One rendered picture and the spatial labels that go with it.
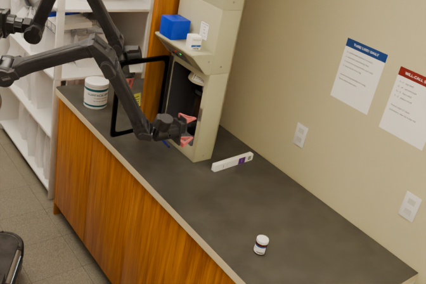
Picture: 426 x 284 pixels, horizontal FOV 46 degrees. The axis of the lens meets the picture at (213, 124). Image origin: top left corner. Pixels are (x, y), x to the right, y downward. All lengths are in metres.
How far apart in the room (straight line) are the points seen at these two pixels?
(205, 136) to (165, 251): 0.57
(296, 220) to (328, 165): 0.33
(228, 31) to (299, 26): 0.38
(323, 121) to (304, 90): 0.18
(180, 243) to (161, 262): 0.22
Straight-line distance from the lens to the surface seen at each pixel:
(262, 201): 2.34
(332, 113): 2.38
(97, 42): 1.89
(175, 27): 2.35
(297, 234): 2.21
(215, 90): 2.37
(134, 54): 2.46
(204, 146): 2.49
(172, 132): 2.16
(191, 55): 2.21
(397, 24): 2.17
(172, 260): 2.35
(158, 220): 2.36
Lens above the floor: 2.22
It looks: 26 degrees down
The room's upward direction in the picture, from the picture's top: 12 degrees clockwise
